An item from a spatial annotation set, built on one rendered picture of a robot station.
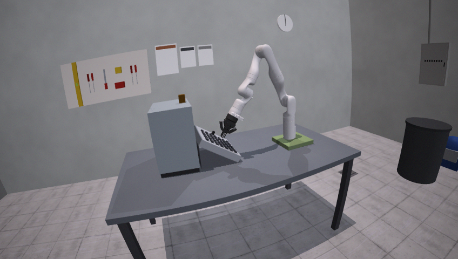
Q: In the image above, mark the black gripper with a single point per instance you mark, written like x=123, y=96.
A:
x=229, y=122

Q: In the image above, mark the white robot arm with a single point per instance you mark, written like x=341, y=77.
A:
x=265, y=51

